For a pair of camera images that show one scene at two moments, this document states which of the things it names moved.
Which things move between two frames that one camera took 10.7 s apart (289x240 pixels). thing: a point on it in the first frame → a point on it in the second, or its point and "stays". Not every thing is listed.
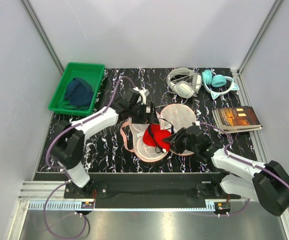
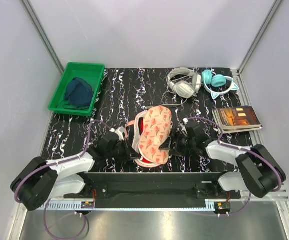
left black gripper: x=147 y=117 → x=130 y=153
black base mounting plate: x=151 y=186 stays
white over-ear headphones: x=184 y=82 stays
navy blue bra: x=79 y=94 stays
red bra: x=153 y=136 → x=141 y=123
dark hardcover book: x=236 y=119 stays
